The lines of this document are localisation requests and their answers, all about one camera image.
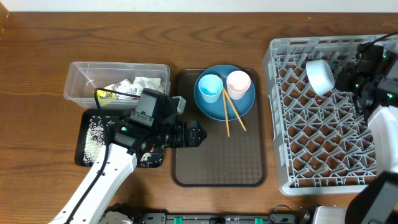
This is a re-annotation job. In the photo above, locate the light blue rice bowl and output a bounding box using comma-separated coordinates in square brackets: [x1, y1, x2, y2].
[305, 60, 335, 95]

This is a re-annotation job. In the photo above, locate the light blue cup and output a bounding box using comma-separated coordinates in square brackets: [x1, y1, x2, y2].
[198, 74, 223, 103]

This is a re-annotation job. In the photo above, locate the white paper napkin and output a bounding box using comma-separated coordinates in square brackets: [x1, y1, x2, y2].
[131, 77, 165, 95]

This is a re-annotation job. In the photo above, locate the yellow green snack wrapper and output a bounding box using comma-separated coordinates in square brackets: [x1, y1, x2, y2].
[95, 79, 139, 106]

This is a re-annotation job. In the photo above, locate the grey dishwasher rack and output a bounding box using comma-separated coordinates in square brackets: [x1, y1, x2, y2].
[262, 34, 398, 197]

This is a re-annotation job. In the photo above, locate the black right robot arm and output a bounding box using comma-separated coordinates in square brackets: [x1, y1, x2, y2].
[335, 42, 397, 223]

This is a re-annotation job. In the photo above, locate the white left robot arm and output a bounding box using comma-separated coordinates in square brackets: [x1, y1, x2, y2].
[51, 120, 207, 224]

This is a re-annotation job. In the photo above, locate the dark blue plate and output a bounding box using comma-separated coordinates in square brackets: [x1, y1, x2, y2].
[194, 65, 256, 121]

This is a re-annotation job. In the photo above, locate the brown serving tray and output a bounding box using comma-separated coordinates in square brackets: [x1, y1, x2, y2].
[171, 68, 267, 187]

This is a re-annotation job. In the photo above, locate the pink cup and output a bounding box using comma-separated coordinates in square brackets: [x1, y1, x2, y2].
[226, 70, 251, 100]

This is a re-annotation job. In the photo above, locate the spilled white rice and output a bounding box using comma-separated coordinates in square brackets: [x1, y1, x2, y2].
[82, 115, 164, 166]

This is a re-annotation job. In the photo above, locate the black plastic tray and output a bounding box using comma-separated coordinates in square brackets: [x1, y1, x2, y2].
[74, 108, 165, 169]

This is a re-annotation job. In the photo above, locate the clear plastic bin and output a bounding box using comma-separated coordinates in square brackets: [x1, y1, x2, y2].
[63, 62, 170, 109]

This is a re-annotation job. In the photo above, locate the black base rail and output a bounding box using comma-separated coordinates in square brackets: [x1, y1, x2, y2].
[99, 203, 349, 224]

